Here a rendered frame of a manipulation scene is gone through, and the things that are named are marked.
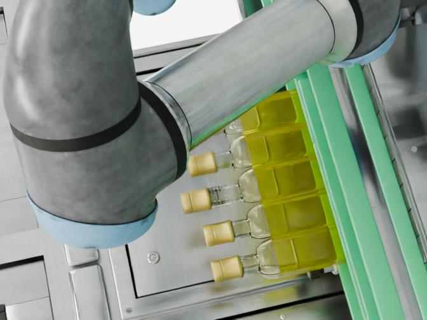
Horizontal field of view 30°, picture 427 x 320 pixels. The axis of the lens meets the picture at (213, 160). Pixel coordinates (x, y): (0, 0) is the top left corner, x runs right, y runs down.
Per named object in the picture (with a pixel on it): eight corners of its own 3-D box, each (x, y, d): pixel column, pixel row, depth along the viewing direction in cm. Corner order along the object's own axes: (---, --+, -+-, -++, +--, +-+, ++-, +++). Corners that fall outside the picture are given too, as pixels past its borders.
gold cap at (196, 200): (206, 190, 128) (180, 196, 128) (206, 184, 125) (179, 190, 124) (211, 211, 127) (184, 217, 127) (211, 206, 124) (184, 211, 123)
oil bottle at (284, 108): (339, 91, 135) (216, 116, 134) (345, 77, 130) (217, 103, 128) (349, 120, 134) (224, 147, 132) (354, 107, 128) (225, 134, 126)
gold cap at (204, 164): (212, 155, 130) (186, 160, 130) (212, 147, 127) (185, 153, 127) (217, 175, 129) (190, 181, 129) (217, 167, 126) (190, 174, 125)
